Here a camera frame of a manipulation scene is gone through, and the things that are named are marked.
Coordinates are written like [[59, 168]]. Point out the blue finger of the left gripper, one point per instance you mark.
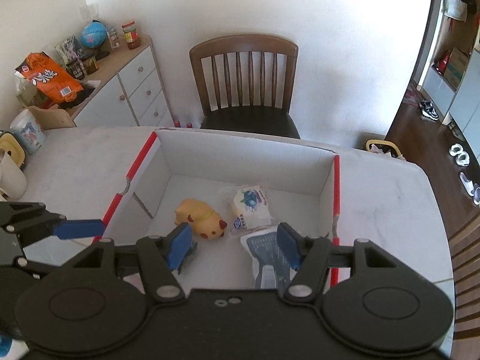
[[76, 229]]

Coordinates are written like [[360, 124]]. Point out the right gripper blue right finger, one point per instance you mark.
[[311, 258]]

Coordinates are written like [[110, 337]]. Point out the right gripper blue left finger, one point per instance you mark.
[[158, 257]]

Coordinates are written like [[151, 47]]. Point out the yellow dog plush toy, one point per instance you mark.
[[204, 221]]

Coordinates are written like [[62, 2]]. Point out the white grey snack bag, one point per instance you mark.
[[269, 265]]

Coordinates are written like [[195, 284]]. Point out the blueberry bread clear packet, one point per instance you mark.
[[247, 208]]

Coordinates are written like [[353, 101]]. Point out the red cardboard box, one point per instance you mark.
[[303, 191]]

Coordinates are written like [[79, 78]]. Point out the white tissue roll pack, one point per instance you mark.
[[28, 131]]

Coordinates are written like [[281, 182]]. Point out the yellow rim basket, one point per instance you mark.
[[381, 147]]

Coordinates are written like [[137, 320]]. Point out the orange snack bag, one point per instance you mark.
[[51, 79]]

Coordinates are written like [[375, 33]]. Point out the white drawer sideboard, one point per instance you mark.
[[128, 91]]

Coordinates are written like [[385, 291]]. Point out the wooden chair behind table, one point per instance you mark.
[[245, 83]]

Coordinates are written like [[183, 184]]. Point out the wooden chair right side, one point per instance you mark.
[[465, 253]]

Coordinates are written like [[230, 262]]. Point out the white slippers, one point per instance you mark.
[[462, 157]]

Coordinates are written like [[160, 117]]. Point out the black white sneakers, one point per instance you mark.
[[428, 110]]

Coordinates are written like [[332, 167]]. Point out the blue globe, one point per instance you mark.
[[93, 37]]

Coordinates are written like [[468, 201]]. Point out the red lid sauce jar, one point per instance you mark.
[[130, 34]]

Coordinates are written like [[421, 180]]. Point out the cardboard carton in cabinet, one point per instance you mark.
[[456, 67]]

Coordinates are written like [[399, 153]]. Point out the hanging tote bag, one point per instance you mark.
[[455, 10]]

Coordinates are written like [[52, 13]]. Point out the blue wall cabinet unit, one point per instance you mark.
[[455, 94]]

